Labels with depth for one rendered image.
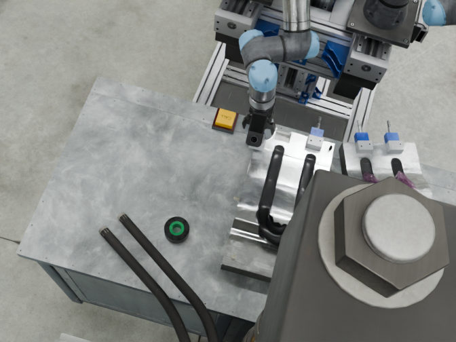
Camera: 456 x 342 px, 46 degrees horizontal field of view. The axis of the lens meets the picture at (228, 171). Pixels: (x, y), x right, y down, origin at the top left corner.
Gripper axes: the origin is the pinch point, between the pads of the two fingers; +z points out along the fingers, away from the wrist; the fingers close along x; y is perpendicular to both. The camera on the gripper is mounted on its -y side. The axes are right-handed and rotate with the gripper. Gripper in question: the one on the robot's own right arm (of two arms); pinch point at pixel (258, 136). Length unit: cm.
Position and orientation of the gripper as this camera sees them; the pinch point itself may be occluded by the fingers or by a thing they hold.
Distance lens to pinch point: 173.6
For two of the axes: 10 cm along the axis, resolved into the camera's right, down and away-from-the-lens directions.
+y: 2.6, -8.9, 3.7
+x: -9.7, -2.3, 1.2
